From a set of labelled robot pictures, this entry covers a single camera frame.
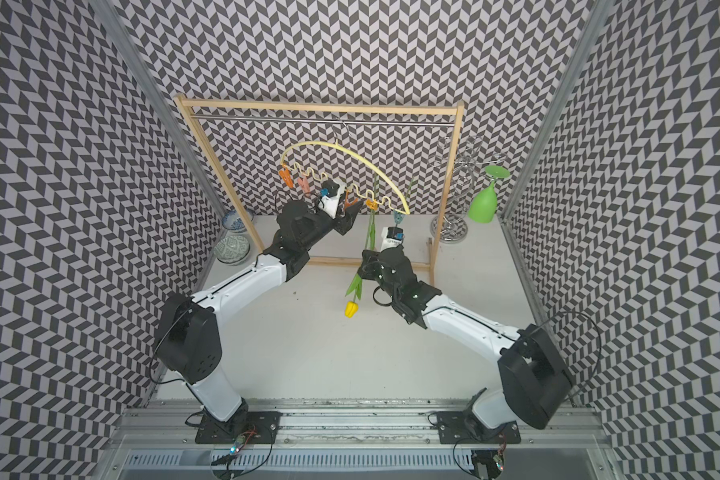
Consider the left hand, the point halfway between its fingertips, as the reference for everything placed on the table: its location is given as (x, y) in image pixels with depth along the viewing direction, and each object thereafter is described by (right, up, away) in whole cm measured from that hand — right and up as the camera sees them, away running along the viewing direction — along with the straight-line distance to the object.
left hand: (354, 197), depth 79 cm
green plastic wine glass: (+38, -1, +11) cm, 40 cm away
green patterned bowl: (-46, -14, +27) cm, 55 cm away
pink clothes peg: (-14, +5, +4) cm, 15 cm away
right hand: (+2, -16, +2) cm, 16 cm away
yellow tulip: (+4, -11, +10) cm, 16 cm away
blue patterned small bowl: (-51, -4, +37) cm, 63 cm away
